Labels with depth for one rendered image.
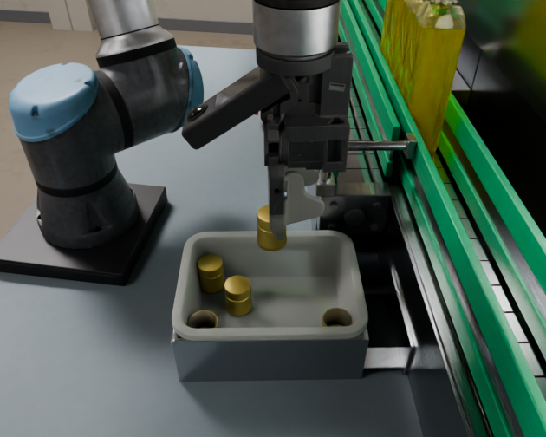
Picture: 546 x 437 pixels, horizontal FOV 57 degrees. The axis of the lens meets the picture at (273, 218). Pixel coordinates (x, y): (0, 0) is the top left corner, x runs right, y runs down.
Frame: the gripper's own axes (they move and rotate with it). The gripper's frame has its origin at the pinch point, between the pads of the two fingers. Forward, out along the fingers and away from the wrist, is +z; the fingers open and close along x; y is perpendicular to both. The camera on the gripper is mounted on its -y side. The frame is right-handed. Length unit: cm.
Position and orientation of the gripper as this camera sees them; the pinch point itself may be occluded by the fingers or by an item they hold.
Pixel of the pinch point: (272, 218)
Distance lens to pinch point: 58.3
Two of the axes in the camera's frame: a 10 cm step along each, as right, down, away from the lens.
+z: 0.0, 7.7, 6.3
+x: -0.3, -6.3, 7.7
